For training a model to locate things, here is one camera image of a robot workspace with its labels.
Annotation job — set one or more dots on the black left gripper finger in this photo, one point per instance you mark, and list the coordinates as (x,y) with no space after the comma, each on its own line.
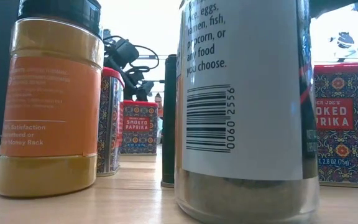
(140,95)

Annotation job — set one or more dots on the red-lidded smoked paprika tin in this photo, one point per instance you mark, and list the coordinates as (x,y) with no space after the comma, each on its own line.
(110,124)
(138,137)
(343,140)

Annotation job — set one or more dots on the glass seasoning jar tan lid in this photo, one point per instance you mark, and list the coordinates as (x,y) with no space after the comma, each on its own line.
(244,124)

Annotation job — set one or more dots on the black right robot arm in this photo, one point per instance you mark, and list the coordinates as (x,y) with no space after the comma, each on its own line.
(331,7)

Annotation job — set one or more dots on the person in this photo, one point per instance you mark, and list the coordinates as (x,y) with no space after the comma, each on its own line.
(158,104)

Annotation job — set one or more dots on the dark green spice tin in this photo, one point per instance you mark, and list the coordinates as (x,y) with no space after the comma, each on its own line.
(168,124)

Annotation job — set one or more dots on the turmeric jar orange label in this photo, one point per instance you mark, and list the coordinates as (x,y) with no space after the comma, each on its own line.
(51,109)

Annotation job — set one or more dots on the black hanging ceiling fixture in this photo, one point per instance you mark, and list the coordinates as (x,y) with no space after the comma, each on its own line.
(345,40)

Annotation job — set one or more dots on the grey horizontal frame beam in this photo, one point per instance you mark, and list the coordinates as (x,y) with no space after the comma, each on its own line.
(148,57)

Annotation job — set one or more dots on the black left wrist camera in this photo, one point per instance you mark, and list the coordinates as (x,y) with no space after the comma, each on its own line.
(124,51)

